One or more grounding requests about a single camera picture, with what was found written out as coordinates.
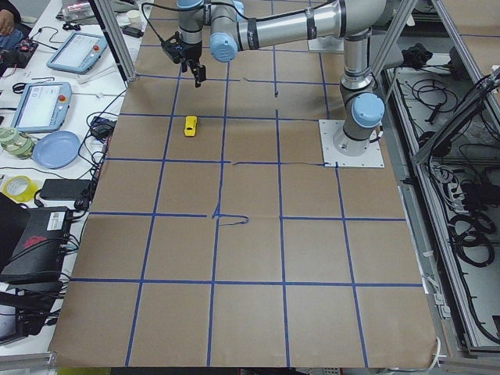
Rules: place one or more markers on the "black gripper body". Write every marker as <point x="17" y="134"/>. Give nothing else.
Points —
<point x="191" y="51"/>

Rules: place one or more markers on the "yellow toy beetle car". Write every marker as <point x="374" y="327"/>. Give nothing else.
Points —
<point x="190" y="126"/>

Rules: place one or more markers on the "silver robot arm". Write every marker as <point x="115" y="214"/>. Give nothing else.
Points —
<point x="364" y="109"/>
<point x="231" y="32"/>

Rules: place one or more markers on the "paper cup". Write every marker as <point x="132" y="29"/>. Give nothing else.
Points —
<point x="134" y="17"/>

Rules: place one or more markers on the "upper teach pendant tablet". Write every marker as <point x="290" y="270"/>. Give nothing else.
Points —
<point x="78" y="53"/>

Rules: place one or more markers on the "teach pendant tablet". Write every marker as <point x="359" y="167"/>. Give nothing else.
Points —
<point x="78" y="53"/>
<point x="43" y="107"/>

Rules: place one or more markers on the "lower teach pendant tablet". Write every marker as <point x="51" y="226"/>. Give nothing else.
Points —
<point x="43" y="107"/>

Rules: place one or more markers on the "blue plate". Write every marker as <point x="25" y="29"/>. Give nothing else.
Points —
<point x="56" y="150"/>

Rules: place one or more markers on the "black power adapter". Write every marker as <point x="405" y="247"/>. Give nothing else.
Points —
<point x="63" y="189"/>

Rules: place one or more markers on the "green tape rolls stack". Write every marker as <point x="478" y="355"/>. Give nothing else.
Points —
<point x="17" y="143"/>

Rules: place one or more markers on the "yellow tape roll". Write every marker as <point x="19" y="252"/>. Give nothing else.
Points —
<point x="20" y="189"/>

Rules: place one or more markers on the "black computer box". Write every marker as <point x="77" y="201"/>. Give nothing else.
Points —
<point x="32" y="242"/>

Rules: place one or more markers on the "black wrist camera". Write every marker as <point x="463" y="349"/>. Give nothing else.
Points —
<point x="173" y="48"/>

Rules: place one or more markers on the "aluminium frame post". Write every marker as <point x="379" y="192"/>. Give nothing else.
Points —
<point x="106" y="18"/>

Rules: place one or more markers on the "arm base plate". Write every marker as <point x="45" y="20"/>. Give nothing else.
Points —
<point x="326" y="44"/>
<point x="341" y="151"/>

